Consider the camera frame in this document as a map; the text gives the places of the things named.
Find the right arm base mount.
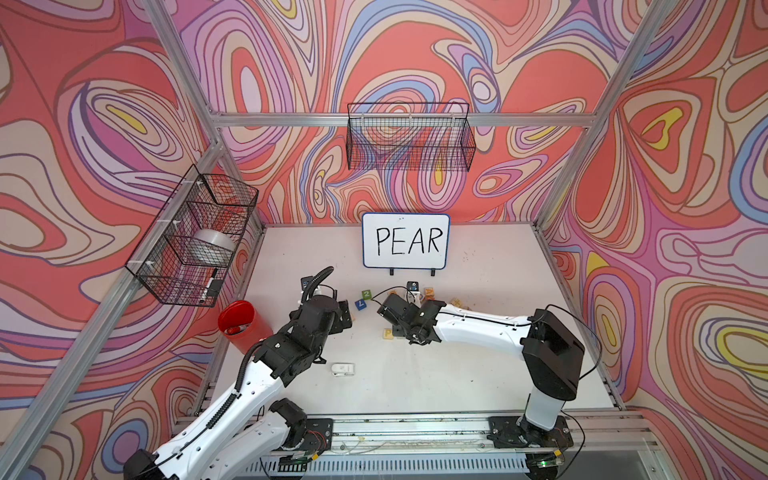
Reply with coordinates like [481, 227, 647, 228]
[487, 415, 574, 450]

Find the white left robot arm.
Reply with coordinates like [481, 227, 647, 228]
[123, 266, 349, 479]

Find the white tape roll in basket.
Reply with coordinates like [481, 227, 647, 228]
[189, 229, 236, 267]

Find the white small device on table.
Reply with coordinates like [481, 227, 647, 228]
[331, 362, 355, 377]

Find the whiteboard with PEAR text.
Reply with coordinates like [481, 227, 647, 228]
[361, 212, 451, 270]

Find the black wire basket left wall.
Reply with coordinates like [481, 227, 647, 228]
[125, 166, 259, 308]

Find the black wire basket wall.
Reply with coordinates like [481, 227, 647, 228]
[346, 100, 476, 172]
[125, 166, 259, 308]

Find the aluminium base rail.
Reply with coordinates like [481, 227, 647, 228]
[233, 411, 675, 479]

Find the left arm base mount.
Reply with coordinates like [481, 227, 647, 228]
[268, 398, 334, 453]

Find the black wire basket back wall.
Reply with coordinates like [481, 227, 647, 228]
[346, 100, 476, 172]

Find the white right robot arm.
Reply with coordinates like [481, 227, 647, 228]
[377, 294, 585, 432]

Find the red plastic cup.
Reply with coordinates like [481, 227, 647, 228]
[218, 300, 273, 354]

